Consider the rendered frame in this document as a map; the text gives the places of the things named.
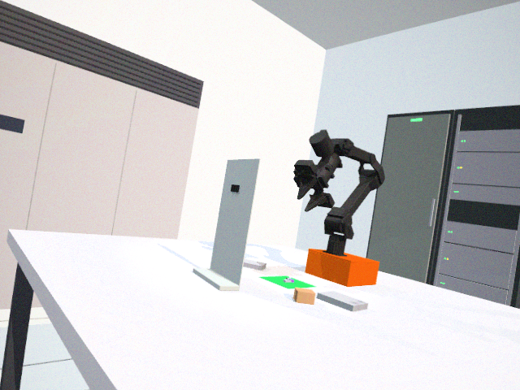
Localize grey panel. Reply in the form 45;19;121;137
193;158;261;290

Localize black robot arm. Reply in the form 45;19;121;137
309;129;385;257

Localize white flat rectangular block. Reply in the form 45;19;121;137
317;291;369;312
243;259;267;271

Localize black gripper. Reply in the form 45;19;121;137
294;159;335;212

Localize green square zone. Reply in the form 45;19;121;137
259;276;317;288

